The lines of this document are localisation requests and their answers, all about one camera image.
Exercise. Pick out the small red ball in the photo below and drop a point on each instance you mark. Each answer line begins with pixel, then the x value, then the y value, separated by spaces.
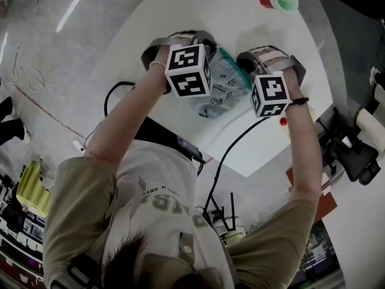
pixel 283 121

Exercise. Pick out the person's beige white shirt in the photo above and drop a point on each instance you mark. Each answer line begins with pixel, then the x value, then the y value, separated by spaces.
pixel 150 206

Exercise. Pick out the white teal patterned cloth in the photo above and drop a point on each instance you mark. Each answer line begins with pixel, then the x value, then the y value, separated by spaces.
pixel 222 92

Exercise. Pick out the person's left forearm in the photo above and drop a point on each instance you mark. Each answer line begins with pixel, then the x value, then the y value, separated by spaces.
pixel 126 110

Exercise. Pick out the white power adapter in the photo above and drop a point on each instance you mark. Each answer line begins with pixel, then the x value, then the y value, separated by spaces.
pixel 77 144

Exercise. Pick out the black waist device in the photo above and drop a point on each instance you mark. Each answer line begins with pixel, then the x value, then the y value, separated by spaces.
pixel 189 149

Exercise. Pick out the person's right hand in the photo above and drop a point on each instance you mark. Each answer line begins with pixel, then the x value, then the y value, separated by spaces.
pixel 276 62

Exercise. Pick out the black office chair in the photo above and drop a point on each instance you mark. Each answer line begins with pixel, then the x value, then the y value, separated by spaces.
pixel 352 155

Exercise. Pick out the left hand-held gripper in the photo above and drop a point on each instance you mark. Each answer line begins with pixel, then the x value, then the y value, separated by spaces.
pixel 188 71

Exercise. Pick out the person's left hand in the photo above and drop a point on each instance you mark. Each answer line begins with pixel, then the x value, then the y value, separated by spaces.
pixel 162 54

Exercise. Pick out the red floor tape strip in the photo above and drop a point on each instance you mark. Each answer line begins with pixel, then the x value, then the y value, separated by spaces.
pixel 48 112

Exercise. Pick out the yellow green storage bin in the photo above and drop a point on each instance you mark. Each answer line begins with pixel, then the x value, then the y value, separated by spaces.
pixel 33 188

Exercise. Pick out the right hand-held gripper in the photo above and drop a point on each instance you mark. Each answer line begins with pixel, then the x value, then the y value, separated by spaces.
pixel 270 92

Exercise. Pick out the person's right forearm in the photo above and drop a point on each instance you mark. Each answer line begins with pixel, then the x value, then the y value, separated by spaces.
pixel 303 155

